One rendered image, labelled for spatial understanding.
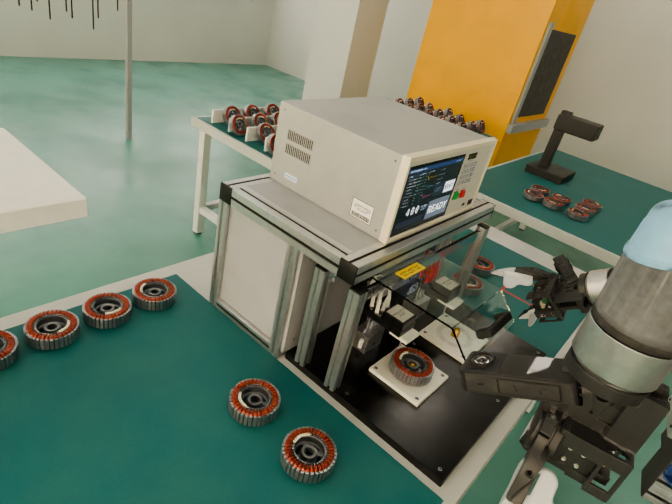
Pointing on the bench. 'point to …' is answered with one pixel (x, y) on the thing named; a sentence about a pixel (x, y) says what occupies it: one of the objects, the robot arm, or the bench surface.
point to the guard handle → (494, 325)
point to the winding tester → (371, 158)
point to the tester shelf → (336, 228)
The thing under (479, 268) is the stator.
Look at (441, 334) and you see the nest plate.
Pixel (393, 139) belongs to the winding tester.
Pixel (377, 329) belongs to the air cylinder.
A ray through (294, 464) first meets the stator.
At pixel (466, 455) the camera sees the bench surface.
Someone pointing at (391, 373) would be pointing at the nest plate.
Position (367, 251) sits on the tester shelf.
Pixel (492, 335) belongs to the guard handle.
